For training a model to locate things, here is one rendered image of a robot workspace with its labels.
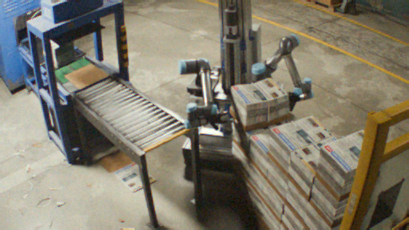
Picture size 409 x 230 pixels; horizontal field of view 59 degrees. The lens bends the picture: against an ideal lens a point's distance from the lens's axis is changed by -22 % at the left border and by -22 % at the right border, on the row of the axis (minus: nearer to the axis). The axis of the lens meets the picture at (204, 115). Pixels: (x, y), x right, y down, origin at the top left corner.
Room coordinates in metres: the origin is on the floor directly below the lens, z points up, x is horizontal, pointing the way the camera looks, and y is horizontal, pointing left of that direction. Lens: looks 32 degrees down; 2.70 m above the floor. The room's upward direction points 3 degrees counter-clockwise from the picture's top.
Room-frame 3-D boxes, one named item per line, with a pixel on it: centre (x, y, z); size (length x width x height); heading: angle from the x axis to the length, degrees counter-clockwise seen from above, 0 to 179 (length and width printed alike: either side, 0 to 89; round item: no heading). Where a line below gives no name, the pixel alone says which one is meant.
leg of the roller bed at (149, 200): (2.59, 0.47, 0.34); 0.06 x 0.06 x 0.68; 39
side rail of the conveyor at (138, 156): (3.08, 0.88, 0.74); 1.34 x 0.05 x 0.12; 39
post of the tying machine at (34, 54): (3.99, 1.86, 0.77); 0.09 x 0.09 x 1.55; 39
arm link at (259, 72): (3.40, -0.48, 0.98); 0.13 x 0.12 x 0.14; 134
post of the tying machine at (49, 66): (3.52, 1.48, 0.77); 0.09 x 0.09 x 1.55; 39
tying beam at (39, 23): (4.03, 1.33, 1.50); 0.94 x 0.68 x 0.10; 129
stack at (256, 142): (2.49, -0.59, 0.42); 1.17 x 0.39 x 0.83; 21
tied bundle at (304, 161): (2.09, -0.75, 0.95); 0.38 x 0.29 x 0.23; 111
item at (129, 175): (3.27, 0.70, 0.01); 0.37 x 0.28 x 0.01; 39
